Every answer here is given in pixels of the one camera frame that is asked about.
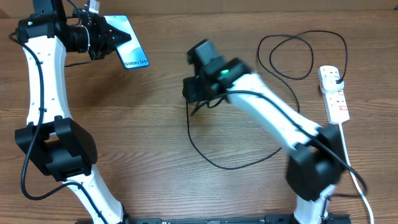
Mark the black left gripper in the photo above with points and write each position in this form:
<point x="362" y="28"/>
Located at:
<point x="107" y="43"/>

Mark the blue Galaxy smartphone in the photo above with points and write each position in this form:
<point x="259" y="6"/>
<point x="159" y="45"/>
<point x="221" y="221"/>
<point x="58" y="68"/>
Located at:
<point x="131" y="53"/>

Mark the white charger plug adapter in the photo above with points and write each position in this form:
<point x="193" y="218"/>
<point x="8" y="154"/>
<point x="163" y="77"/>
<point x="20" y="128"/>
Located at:
<point x="331" y="84"/>

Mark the white power strip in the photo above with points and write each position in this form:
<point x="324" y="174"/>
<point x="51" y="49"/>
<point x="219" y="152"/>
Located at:
<point x="335" y="103"/>

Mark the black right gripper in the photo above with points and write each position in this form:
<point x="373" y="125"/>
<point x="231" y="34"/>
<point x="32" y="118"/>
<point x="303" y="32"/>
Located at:
<point x="193" y="93"/>

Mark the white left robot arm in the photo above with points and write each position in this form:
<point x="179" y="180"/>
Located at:
<point x="51" y="140"/>

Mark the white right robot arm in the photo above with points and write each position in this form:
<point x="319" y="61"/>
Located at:
<point x="315" y="154"/>

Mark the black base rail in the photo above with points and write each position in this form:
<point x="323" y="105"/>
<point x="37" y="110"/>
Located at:
<point x="217" y="220"/>

